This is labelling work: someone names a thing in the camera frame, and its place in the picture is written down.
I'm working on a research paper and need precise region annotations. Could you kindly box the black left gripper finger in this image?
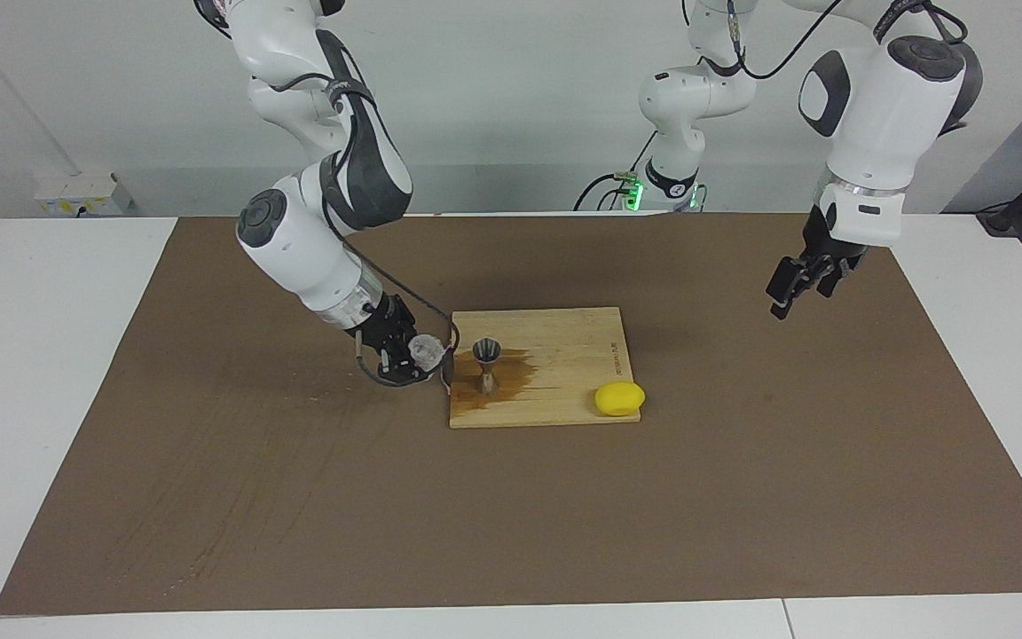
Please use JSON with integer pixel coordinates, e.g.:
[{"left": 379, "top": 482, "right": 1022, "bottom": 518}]
[
  {"left": 817, "top": 260, "right": 854, "bottom": 298},
  {"left": 766, "top": 256, "right": 829, "bottom": 320}
]

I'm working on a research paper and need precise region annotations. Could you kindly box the steel double jigger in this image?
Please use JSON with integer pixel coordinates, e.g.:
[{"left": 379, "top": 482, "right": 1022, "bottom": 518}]
[{"left": 473, "top": 338, "right": 503, "bottom": 396}]

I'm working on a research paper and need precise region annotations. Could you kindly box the wooden cutting board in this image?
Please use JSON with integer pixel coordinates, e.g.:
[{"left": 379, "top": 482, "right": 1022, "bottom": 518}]
[{"left": 440, "top": 307, "right": 642, "bottom": 430}]

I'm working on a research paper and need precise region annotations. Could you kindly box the brown table mat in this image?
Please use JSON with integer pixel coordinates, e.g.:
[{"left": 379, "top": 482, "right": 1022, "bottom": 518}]
[{"left": 0, "top": 213, "right": 1022, "bottom": 616}]

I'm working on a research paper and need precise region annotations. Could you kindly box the yellow lemon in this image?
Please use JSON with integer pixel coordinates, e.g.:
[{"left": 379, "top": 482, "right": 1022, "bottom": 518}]
[{"left": 594, "top": 381, "right": 647, "bottom": 417}]

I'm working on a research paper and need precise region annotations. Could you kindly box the white power strip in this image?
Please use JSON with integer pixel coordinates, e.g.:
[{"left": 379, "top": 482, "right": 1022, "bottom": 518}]
[{"left": 35, "top": 173, "right": 133, "bottom": 217}]

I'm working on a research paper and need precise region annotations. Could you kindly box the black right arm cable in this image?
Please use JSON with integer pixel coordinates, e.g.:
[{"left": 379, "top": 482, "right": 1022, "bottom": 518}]
[{"left": 276, "top": 71, "right": 463, "bottom": 388}]

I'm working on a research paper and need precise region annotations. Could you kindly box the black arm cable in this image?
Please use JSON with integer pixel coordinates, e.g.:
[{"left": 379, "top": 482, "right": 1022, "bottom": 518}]
[
  {"left": 276, "top": 71, "right": 463, "bottom": 388},
  {"left": 724, "top": 0, "right": 969, "bottom": 81}
]

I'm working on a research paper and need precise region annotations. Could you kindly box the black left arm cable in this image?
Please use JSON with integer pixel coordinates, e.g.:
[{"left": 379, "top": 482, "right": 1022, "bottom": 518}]
[{"left": 724, "top": 0, "right": 969, "bottom": 81}]

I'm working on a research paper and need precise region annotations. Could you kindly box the black power cable bundle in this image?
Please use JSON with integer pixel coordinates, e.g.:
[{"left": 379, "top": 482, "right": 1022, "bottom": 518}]
[{"left": 575, "top": 133, "right": 656, "bottom": 212}]

